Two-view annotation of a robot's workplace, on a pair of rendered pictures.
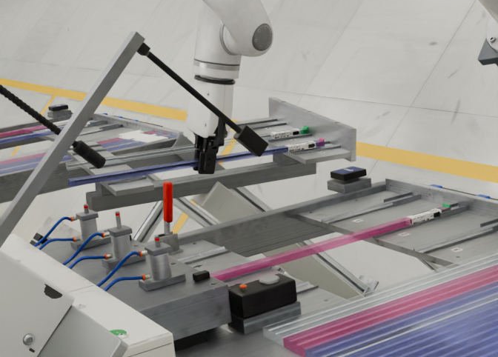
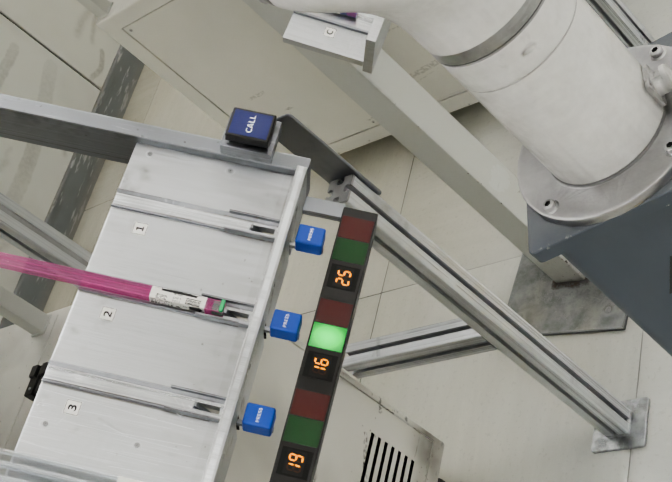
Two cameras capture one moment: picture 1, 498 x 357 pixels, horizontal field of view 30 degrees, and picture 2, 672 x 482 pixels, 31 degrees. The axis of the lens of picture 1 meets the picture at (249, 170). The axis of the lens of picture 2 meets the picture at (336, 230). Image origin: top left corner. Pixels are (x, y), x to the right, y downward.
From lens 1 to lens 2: 1.46 m
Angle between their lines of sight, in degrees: 54
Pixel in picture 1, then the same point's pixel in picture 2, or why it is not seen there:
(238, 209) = not seen: outside the picture
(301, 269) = (358, 93)
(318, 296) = not seen: outside the picture
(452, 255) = (47, 415)
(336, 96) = not seen: outside the picture
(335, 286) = (410, 131)
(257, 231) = (72, 134)
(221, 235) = (17, 118)
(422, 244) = (78, 356)
